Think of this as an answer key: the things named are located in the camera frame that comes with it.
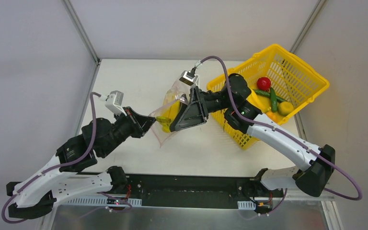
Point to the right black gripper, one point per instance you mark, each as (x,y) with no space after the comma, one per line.
(201,104)

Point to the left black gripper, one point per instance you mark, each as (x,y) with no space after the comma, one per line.
(132,120)

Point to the yellow banana bunch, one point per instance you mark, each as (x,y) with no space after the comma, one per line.
(168,115)

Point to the clear pink-dotted zip bag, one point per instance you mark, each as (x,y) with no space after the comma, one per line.
(174,98)

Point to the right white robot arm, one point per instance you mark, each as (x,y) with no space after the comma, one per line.
(310,173)

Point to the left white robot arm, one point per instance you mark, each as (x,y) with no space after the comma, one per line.
(48,188)

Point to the red tomato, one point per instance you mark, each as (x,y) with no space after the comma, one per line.
(263,83)

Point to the orange bell pepper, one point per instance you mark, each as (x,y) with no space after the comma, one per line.
(275,117)

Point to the yellow lemon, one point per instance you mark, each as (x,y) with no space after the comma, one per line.
(285,108)

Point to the yellow plastic basket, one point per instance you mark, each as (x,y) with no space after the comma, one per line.
(291,77)

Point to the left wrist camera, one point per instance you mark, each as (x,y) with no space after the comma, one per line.
(114,102)

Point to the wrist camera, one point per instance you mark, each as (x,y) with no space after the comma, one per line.
(189,78)
(114,102)

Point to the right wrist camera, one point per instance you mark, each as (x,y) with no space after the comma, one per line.
(189,78)

